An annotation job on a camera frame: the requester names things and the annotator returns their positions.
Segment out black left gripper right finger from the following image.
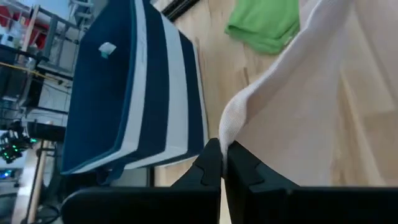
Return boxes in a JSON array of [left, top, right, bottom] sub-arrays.
[[223, 140, 398, 224]]

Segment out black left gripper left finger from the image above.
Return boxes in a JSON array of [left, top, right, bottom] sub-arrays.
[[61, 138, 224, 224]]

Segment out pale pink woven towel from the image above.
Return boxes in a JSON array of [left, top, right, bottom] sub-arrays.
[[218, 0, 398, 188]]

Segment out green microfibre towel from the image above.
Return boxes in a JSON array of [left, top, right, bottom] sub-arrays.
[[224, 0, 301, 56]]

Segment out navy white-striped fabric basket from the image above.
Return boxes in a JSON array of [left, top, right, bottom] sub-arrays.
[[60, 0, 210, 186]]

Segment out black beam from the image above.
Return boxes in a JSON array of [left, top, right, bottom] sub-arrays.
[[9, 120, 67, 143]]

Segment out electronics with green LEDs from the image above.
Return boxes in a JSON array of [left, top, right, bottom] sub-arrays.
[[0, 129, 40, 165]]

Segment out grey metal shelf rack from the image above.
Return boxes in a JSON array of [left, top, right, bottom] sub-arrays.
[[18, 4, 81, 69]]

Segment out red storage bin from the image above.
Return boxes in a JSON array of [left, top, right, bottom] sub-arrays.
[[0, 4, 49, 51]]

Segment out light wooden post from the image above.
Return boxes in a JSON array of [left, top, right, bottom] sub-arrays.
[[21, 139, 53, 224]]

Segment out yellow cable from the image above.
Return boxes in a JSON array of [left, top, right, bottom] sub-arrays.
[[0, 61, 65, 84]]

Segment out black aluminium table frame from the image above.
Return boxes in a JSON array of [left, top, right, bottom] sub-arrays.
[[160, 0, 201, 22]]

